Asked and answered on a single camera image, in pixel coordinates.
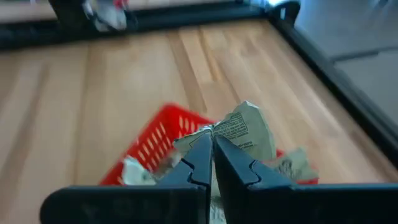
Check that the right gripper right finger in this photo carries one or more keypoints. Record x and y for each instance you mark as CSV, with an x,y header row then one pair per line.
x,y
280,205

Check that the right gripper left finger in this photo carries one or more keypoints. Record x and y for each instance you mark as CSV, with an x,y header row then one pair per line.
x,y
174,202

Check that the green stevia sweetener packet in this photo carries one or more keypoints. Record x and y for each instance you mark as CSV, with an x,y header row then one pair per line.
x,y
135,174
245,130
295,166

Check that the red plastic slotted basket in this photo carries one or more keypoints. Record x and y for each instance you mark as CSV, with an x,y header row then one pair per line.
x,y
155,140

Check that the black aluminium table frame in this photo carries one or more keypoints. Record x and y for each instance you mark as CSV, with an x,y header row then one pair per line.
x,y
186,20

